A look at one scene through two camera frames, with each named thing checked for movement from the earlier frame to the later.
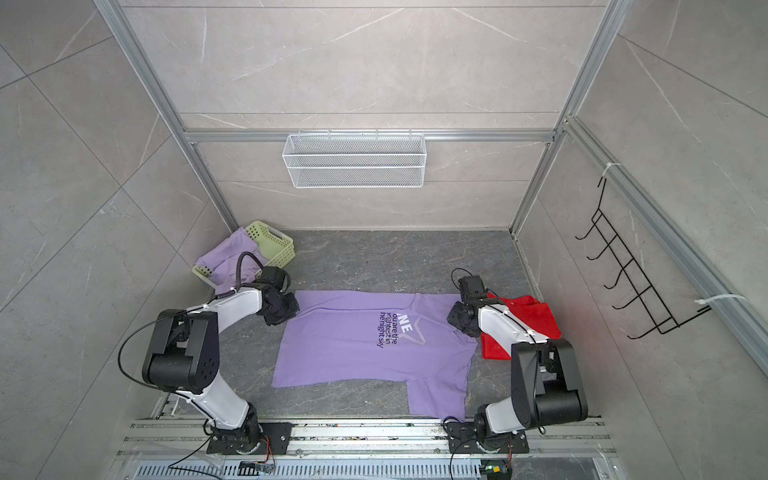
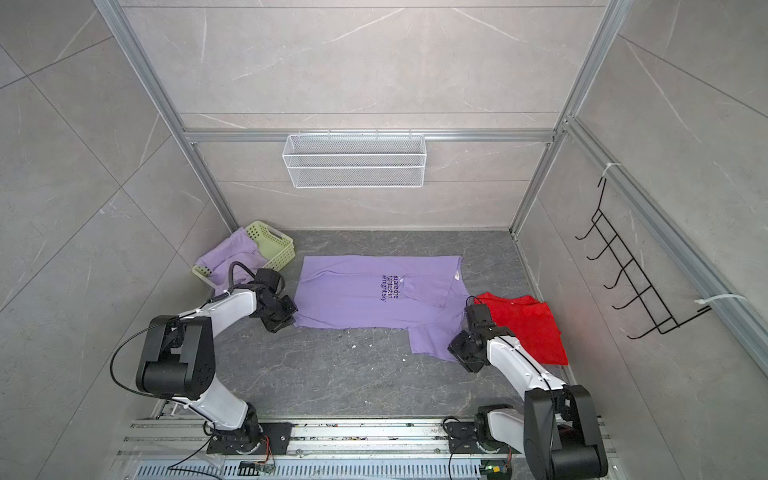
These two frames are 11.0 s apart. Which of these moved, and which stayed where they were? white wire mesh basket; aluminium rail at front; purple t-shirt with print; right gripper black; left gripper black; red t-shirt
Moved: right gripper black; purple t-shirt with print
Stayed: white wire mesh basket; aluminium rail at front; left gripper black; red t-shirt
